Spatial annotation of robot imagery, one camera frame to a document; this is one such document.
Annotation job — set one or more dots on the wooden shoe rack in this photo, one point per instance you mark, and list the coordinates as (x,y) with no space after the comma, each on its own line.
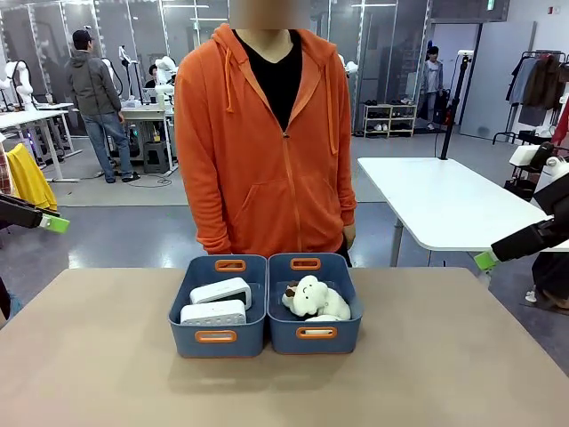
(390,120)

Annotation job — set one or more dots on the person's left hand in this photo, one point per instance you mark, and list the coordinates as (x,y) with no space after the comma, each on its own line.
(350,236)

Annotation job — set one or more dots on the black utility cart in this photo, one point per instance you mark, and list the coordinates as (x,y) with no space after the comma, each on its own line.
(522,178)

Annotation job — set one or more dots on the white digital clock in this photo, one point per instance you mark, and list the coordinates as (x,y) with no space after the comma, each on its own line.
(220,291)
(213,313)

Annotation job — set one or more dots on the black tripod pole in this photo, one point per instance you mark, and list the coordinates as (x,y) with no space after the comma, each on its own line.
(453,107)

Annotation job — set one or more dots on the person's left forearm orange sleeve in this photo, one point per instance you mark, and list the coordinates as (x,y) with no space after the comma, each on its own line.
(347,200)

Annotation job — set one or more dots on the white side table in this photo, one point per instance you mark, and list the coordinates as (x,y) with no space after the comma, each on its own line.
(435,200)

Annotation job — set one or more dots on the white background humanoid robot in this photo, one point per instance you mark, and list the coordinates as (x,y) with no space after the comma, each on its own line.
(163,78)

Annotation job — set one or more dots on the person in grey jacket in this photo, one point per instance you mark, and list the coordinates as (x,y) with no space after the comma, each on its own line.
(431,84)

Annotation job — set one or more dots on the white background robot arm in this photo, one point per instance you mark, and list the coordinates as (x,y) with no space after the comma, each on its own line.
(18,84)

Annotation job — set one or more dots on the white background desk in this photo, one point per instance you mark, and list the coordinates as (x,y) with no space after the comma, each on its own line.
(31,118)

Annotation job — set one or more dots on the man in grey hoodie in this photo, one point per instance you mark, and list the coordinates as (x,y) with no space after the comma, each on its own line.
(95,98)

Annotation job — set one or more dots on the person's right forearm orange sleeve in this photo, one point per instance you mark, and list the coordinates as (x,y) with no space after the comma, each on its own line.
(213,218)

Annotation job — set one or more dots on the white cloud plush toy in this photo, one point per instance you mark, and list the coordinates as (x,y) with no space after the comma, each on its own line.
(311,295)

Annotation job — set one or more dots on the red garment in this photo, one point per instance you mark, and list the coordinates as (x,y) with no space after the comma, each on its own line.
(562,129)

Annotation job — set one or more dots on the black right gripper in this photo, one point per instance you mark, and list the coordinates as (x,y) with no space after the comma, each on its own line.
(555,198)

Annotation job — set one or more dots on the white background workbench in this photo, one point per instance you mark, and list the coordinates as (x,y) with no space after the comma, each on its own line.
(146,113)

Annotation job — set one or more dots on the grey plastic stool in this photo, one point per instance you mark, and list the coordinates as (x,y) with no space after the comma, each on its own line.
(155,158)

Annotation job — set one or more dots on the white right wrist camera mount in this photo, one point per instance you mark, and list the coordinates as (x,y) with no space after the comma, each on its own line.
(526,155)

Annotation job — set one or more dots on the black clothes rack with garments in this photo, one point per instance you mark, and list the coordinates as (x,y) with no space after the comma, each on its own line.
(540,84)

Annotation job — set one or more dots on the person in orange hoodie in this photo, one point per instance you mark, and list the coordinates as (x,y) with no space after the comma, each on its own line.
(266,155)

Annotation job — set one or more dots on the yellow cloth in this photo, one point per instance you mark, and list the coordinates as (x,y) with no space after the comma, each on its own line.
(29,178)

